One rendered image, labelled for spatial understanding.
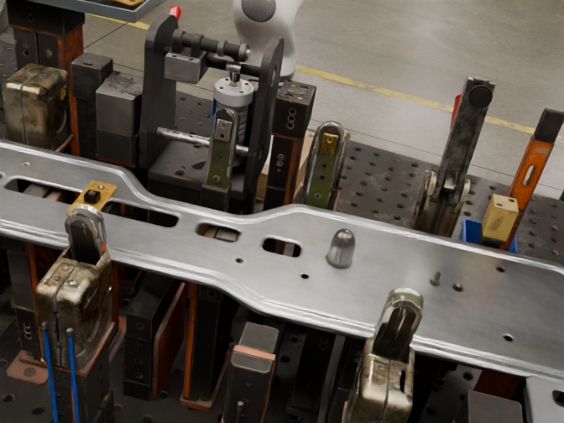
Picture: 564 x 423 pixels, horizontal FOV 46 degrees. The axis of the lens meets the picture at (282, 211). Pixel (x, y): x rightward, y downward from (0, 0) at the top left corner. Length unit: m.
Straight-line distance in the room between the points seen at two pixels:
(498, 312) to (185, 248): 0.40
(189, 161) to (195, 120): 0.67
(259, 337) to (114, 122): 0.44
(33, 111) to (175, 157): 0.23
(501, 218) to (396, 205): 0.62
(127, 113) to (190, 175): 0.13
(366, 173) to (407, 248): 0.74
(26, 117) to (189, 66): 0.26
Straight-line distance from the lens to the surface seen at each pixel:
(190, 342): 0.95
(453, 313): 0.84
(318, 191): 0.96
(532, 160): 0.95
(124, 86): 1.04
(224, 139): 0.94
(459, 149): 0.93
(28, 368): 1.11
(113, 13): 1.09
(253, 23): 1.25
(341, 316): 0.78
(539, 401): 0.79
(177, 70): 0.96
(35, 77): 1.06
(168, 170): 1.05
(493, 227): 0.95
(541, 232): 1.62
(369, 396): 0.66
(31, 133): 1.06
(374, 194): 1.56
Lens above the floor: 1.54
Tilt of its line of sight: 36 degrees down
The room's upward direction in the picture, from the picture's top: 10 degrees clockwise
